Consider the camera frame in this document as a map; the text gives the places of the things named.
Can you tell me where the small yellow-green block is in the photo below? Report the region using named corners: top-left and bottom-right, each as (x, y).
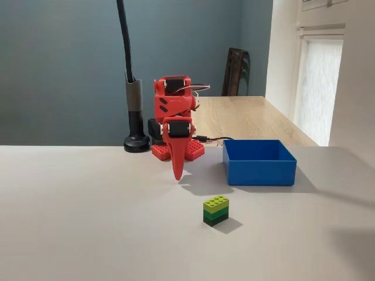
top-left (203, 194), bottom-right (230, 227)

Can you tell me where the blue plastic box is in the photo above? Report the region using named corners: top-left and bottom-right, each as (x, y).
top-left (222, 139), bottom-right (297, 187)

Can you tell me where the grey sleeve on stand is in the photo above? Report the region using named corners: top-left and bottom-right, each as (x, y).
top-left (125, 78), bottom-right (144, 112)

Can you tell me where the light wooden table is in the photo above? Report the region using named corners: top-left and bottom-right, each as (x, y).
top-left (190, 95), bottom-right (319, 147)

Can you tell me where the black round knob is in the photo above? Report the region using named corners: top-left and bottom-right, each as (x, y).
top-left (116, 0), bottom-right (152, 153)

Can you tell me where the white framed window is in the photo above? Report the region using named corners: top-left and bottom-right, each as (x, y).
top-left (288, 0), bottom-right (347, 147)

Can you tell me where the red robot base plate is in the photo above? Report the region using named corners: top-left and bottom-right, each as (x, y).
top-left (151, 139), bottom-right (206, 162)

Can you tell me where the black power cable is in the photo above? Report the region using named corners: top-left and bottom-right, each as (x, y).
top-left (194, 135), bottom-right (235, 148)

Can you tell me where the red black servo wire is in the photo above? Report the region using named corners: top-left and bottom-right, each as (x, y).
top-left (175, 83), bottom-right (211, 112)

